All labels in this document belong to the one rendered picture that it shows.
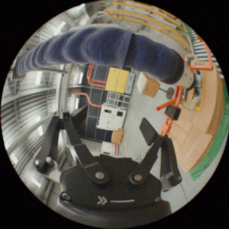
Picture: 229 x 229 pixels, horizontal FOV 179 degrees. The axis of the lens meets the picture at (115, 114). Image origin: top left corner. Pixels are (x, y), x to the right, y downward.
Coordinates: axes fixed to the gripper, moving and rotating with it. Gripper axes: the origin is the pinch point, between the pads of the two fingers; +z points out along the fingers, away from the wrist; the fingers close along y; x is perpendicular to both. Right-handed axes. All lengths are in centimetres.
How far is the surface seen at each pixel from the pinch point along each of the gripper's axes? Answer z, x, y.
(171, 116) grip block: 19.8, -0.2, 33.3
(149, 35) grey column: 119, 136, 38
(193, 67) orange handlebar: 10.1, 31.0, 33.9
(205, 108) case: 12, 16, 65
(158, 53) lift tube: 12.6, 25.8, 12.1
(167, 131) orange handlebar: 19.4, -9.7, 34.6
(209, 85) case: 12, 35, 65
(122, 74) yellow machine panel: 747, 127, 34
